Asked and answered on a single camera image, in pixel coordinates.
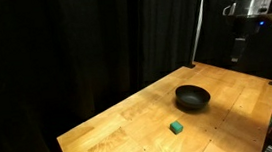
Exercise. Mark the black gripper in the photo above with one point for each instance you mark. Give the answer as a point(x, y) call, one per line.
point(248, 27)

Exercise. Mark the green block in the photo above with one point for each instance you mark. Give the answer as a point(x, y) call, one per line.
point(176, 127)

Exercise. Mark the black bowl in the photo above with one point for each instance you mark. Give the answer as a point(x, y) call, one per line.
point(192, 96)

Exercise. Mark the white vertical strip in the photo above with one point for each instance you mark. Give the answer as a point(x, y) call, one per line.
point(200, 19)

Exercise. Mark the black curtain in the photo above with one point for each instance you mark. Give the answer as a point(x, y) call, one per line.
point(89, 47)

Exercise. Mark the black post with base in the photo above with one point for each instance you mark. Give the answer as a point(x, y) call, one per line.
point(190, 65)

